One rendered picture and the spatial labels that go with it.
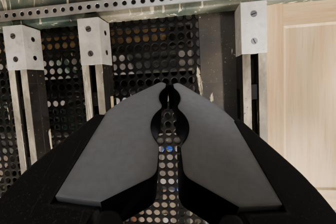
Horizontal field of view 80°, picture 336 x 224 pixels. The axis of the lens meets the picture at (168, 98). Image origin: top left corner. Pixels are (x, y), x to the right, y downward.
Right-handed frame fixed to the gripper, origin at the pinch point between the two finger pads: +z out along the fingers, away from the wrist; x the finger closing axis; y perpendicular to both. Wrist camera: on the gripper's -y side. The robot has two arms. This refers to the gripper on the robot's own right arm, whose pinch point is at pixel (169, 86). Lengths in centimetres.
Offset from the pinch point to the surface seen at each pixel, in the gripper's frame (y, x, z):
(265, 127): 25.7, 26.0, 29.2
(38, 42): 14, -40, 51
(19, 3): 4, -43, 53
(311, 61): 12, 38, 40
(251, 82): 17.5, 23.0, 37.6
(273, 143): 33, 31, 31
